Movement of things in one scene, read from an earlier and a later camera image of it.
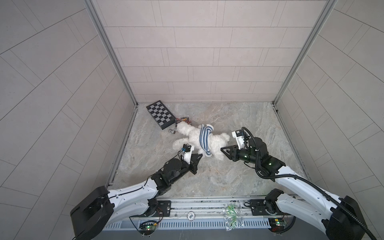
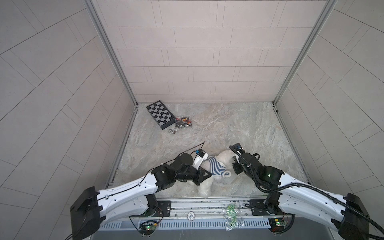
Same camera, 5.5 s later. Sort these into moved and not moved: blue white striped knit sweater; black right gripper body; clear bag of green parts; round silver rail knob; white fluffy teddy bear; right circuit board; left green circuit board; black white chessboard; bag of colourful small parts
Moved: blue white striped knit sweater; white fluffy teddy bear; black right gripper body
Not moved: black white chessboard; left green circuit board; round silver rail knob; bag of colourful small parts; right circuit board; clear bag of green parts
